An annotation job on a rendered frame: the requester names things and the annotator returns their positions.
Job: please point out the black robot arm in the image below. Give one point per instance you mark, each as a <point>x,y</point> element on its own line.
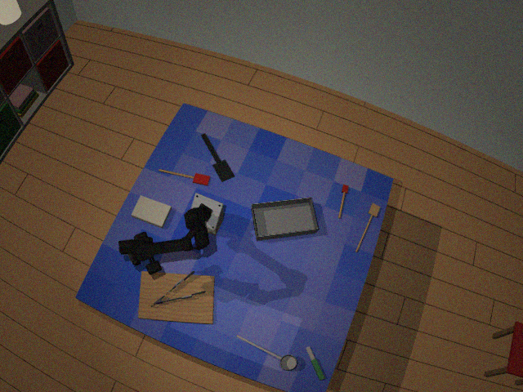
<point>143,248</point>

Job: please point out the brown wooden board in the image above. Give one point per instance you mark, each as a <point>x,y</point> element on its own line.
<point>197,309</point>

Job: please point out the small dark pan with long handle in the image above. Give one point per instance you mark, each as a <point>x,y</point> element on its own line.
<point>288,362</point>

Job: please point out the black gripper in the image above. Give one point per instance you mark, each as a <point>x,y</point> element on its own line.
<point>152,267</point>

